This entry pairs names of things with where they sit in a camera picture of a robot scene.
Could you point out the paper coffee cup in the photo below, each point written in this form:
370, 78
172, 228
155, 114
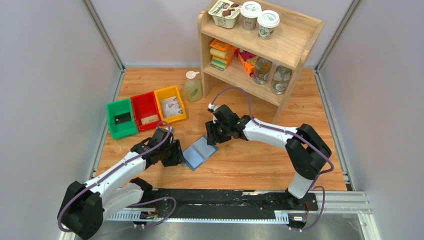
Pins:
250, 11
267, 21

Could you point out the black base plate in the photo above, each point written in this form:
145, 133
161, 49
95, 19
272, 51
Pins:
220, 203

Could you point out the right glass bottle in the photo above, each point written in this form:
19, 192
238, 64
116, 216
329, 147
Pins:
281, 79

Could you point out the wooden shelf unit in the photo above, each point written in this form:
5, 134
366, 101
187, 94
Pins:
290, 46

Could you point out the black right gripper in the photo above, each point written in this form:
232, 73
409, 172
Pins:
212, 137

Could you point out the glass bottle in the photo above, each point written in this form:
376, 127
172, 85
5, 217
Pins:
262, 70
281, 79

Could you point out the orange snack box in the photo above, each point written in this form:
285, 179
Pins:
247, 60

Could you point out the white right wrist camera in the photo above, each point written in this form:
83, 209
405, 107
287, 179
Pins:
214, 109

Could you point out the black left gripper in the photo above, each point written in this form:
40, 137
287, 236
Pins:
177, 158

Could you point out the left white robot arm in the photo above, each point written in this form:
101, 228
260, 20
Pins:
87, 205

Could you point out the green plastic bin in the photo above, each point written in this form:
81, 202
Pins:
121, 130

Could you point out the black card in green bin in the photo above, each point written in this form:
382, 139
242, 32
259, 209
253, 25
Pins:
123, 118

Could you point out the stack of sponges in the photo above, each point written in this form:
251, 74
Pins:
222, 54

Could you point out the right paper coffee cup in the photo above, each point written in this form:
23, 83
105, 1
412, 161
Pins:
267, 21

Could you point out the tan card in red bin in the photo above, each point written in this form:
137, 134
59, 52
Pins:
149, 119

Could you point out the yogurt cup pack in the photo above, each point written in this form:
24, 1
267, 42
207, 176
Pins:
225, 13

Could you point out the soap dispenser bottle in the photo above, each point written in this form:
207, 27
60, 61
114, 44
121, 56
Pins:
193, 86

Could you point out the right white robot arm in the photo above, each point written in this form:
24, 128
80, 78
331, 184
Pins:
307, 151

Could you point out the left paper coffee cup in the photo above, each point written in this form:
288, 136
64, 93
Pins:
250, 11

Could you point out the printed card in yellow bin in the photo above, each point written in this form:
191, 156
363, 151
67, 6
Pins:
171, 107

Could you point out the blue leather card holder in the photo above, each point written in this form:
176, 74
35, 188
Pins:
198, 153

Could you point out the yellow plastic bin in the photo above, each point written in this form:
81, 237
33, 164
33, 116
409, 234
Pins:
166, 92

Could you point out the left glass bottle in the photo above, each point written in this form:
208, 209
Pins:
262, 70

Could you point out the red plastic bin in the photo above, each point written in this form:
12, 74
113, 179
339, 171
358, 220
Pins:
144, 105

